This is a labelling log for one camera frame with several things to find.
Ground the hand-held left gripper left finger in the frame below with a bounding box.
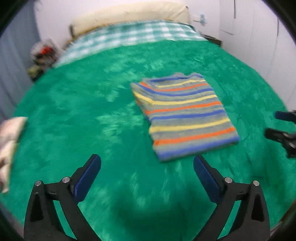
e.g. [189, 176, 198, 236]
[24, 154, 102, 241]

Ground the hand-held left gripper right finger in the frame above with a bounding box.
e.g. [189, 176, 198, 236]
[193, 155, 270, 241]

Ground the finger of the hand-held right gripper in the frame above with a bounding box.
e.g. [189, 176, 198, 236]
[275, 111, 296, 123]
[265, 128, 296, 158]

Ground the striped knit sweater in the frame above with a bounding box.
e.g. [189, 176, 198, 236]
[131, 72, 240, 163]

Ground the pile of clothes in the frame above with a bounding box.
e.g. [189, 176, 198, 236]
[26, 38, 58, 81]

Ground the green floral blanket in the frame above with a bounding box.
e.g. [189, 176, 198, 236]
[0, 39, 296, 241]

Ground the cream brown patterned pillow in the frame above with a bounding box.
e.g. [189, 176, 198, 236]
[0, 117, 28, 194]

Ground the white wardrobe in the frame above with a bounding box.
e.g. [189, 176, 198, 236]
[218, 0, 296, 109]

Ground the dark nightstand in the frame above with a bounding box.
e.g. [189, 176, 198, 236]
[201, 34, 222, 47]

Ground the grey blue curtain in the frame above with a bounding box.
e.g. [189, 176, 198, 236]
[0, 7, 40, 121]

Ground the green white checked blanket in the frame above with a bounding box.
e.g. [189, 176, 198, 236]
[53, 20, 207, 69]

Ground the white wall socket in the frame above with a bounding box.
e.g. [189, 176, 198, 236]
[193, 14, 208, 24]

